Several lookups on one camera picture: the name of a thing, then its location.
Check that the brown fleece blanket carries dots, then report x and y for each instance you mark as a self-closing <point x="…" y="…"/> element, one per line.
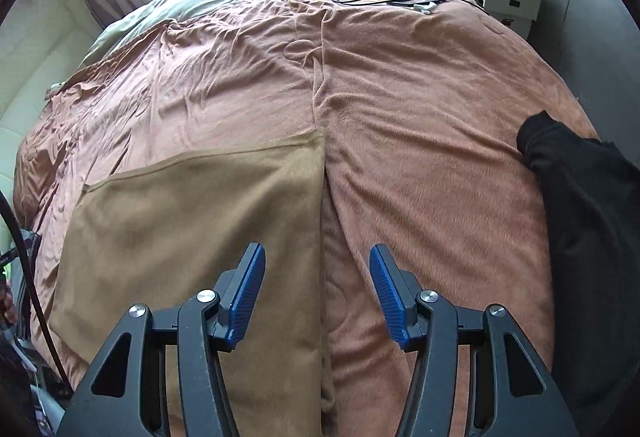
<point x="425" y="117"/>

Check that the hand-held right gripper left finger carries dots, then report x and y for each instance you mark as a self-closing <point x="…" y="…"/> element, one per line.
<point x="245" y="297"/>

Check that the pale grey duvet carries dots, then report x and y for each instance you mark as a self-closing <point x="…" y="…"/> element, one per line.
<point x="175" y="2"/>

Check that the black folded clothes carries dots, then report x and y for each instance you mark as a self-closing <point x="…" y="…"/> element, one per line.
<point x="590" y="242"/>

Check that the grey wardrobe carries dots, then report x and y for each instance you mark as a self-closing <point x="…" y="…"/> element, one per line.
<point x="575" y="17"/>

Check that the brown printed t-shirt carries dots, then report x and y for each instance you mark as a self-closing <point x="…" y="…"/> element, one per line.
<point x="175" y="227"/>

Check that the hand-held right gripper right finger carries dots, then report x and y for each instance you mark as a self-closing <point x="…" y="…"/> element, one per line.
<point x="390" y="297"/>

